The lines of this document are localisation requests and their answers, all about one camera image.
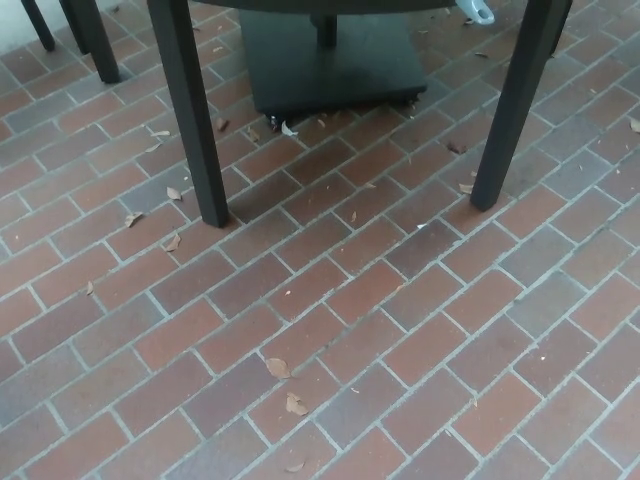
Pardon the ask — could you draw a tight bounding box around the grey microfibre duster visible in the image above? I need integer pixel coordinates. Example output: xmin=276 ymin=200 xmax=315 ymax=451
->
xmin=455 ymin=0 xmax=496 ymax=25

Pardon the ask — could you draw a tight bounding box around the dark square umbrella base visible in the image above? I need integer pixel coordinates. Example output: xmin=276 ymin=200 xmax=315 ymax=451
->
xmin=238 ymin=8 xmax=429 ymax=117

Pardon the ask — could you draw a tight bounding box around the dark table leg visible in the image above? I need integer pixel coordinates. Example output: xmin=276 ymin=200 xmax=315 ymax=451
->
xmin=146 ymin=0 xmax=231 ymax=229
xmin=469 ymin=0 xmax=572 ymax=212
xmin=548 ymin=0 xmax=575 ymax=57

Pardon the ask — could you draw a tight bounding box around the dark chair leg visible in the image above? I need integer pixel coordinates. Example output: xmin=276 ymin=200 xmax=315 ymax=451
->
xmin=74 ymin=0 xmax=123 ymax=85
xmin=21 ymin=0 xmax=57 ymax=53
xmin=58 ymin=0 xmax=92 ymax=56

